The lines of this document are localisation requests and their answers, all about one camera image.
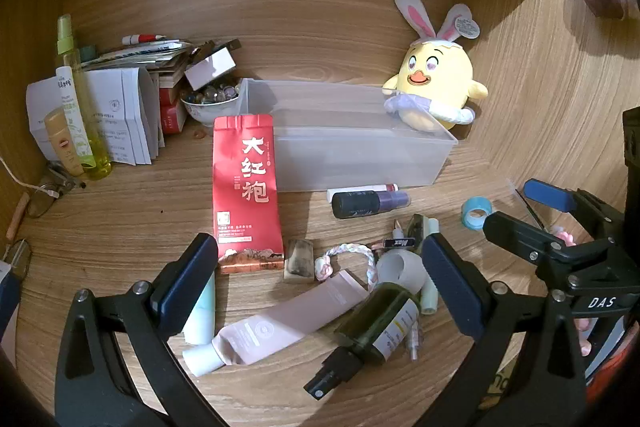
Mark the teal small box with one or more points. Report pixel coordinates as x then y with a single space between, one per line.
88 53

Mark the blue white card holder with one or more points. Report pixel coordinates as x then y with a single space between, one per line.
7 297

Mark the round eyeglasses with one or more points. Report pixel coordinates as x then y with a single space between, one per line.
17 259

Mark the blue tape roll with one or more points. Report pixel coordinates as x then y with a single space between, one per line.
467 207

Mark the white skincare tube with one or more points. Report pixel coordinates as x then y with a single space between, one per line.
67 102

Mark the beige sunscreen bottle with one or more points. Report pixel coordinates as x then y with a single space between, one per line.
60 142

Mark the thin frame eyeglasses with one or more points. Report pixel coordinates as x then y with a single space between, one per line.
65 179

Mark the red box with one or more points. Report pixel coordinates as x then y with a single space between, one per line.
172 117

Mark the red white marker pen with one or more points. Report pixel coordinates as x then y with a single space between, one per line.
142 39

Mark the yellow spray bottle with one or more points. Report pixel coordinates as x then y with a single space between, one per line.
95 147

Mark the red tea packet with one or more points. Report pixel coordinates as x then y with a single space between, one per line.
245 207

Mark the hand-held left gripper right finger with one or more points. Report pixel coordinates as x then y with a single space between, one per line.
450 282

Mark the glass marbles pile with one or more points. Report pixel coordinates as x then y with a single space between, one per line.
210 94

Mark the small clear vial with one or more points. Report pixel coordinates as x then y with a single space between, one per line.
413 342

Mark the grey stone seal block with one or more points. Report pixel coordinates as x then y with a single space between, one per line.
298 259

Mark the white tape roll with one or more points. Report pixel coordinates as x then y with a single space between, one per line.
410 272

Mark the stack of papers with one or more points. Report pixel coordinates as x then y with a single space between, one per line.
140 54

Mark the small white box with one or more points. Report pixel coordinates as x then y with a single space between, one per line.
210 67

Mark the person's orange clothing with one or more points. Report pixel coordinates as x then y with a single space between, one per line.
610 382

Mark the mint green tube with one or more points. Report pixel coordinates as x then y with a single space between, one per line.
202 312

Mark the purple bottle with black cap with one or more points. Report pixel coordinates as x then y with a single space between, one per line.
355 204

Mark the yellow chick plush toy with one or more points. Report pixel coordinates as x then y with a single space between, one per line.
440 72

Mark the person's right hand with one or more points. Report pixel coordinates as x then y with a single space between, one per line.
582 324

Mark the pink cosmetic tube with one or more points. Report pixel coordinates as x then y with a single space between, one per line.
280 322

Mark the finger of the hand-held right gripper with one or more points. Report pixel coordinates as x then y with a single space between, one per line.
547 194
515 232

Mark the small black label tube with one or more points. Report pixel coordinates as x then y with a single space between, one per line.
402 242

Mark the clear plastic storage box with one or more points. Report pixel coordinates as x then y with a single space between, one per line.
350 147

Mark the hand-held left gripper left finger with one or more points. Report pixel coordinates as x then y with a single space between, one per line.
185 277

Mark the white ceramic bowl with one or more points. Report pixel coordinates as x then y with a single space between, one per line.
210 112

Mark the white lipstick tube red end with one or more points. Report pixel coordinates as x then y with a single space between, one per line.
380 188

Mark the dark green spray bottle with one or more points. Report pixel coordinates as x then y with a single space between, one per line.
380 322

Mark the white folded paper cartons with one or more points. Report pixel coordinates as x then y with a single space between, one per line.
130 117

